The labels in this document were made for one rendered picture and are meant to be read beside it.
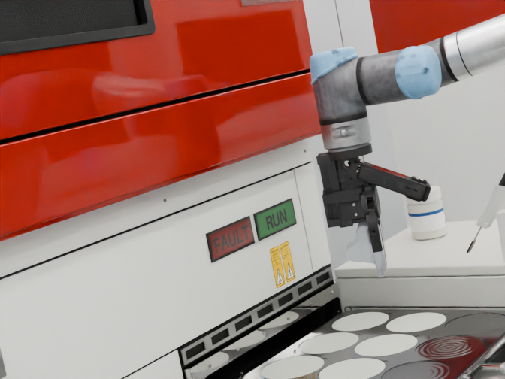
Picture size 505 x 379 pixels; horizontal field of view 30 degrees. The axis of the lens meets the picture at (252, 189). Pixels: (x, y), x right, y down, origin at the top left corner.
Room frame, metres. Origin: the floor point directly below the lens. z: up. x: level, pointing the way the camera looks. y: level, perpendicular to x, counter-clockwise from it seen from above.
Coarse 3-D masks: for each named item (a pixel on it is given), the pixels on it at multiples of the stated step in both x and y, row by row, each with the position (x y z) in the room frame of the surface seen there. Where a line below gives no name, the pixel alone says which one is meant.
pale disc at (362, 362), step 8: (344, 360) 1.40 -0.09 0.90; (352, 360) 1.39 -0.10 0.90; (360, 360) 1.39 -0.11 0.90; (368, 360) 1.38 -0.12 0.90; (376, 360) 1.37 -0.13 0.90; (328, 368) 1.38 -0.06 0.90; (336, 368) 1.37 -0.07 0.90; (344, 368) 1.36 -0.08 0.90; (352, 368) 1.36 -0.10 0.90; (360, 368) 1.35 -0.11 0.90; (368, 368) 1.34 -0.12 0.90; (376, 368) 1.34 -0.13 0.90; (320, 376) 1.35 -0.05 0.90; (328, 376) 1.34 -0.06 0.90; (336, 376) 1.34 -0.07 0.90; (344, 376) 1.33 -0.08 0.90; (352, 376) 1.32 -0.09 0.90; (360, 376) 1.32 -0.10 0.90; (368, 376) 1.31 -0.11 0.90
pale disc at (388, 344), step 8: (384, 336) 1.48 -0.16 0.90; (392, 336) 1.47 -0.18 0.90; (400, 336) 1.46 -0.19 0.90; (408, 336) 1.46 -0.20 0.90; (360, 344) 1.46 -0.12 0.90; (368, 344) 1.45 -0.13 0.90; (376, 344) 1.45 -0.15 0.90; (384, 344) 1.44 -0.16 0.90; (392, 344) 1.43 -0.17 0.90; (400, 344) 1.42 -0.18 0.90; (408, 344) 1.42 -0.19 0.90; (360, 352) 1.42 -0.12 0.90; (368, 352) 1.42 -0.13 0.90; (376, 352) 1.41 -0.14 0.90; (384, 352) 1.40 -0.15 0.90; (392, 352) 1.40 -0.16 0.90
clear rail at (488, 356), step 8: (504, 336) 1.36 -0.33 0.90; (496, 344) 1.33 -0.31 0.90; (504, 344) 1.34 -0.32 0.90; (488, 352) 1.31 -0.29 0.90; (496, 352) 1.31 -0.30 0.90; (480, 360) 1.28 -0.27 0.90; (488, 360) 1.29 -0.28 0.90; (472, 368) 1.26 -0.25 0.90; (480, 368) 1.27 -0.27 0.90; (464, 376) 1.23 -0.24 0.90; (472, 376) 1.24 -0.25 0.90
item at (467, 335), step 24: (360, 312) 1.64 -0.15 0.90; (384, 312) 1.61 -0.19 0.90; (408, 312) 1.58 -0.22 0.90; (432, 312) 1.56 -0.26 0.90; (456, 312) 1.53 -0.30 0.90; (480, 312) 1.51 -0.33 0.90; (504, 312) 1.48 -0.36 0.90; (312, 336) 1.55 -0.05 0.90; (360, 336) 1.50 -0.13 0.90; (432, 336) 1.43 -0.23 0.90; (456, 336) 1.41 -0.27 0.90; (480, 336) 1.39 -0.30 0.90; (336, 360) 1.41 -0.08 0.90; (384, 360) 1.36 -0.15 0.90; (408, 360) 1.34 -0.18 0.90; (432, 360) 1.33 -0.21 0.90; (456, 360) 1.31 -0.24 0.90
